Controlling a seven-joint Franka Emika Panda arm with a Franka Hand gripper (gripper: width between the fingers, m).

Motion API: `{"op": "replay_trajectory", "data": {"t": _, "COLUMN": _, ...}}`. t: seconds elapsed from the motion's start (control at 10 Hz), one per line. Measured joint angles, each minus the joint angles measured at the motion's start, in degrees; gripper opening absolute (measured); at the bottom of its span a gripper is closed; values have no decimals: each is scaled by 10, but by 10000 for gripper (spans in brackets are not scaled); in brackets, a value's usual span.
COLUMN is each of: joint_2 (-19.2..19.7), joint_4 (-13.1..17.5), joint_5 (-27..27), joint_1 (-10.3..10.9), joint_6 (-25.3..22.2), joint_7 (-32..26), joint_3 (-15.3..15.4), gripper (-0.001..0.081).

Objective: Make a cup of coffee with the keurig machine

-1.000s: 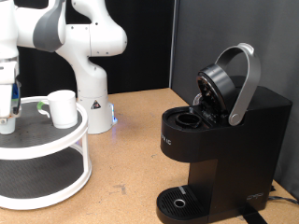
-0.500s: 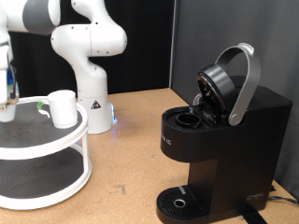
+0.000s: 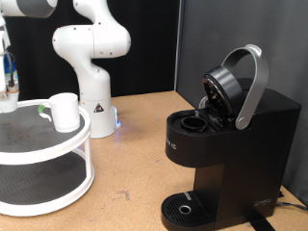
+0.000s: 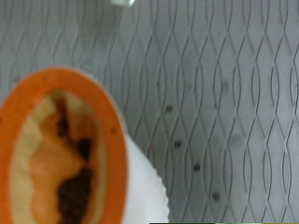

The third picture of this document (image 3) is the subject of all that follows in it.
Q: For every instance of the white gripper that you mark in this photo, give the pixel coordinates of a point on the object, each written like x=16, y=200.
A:
x=2, y=70

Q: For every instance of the black Keurig coffee machine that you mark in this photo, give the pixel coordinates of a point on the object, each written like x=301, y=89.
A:
x=243, y=154

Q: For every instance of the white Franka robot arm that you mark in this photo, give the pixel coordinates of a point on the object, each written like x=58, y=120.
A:
x=93, y=41

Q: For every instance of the white two-tier turntable shelf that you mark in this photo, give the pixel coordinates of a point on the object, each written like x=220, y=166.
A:
x=41, y=157

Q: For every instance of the black curtain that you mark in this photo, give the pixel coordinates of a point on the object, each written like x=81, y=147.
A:
x=150, y=48

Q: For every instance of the grey partition panel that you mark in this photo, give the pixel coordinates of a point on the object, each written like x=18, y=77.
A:
x=208, y=32

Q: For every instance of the black tape strip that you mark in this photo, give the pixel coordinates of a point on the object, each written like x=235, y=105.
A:
x=261, y=223

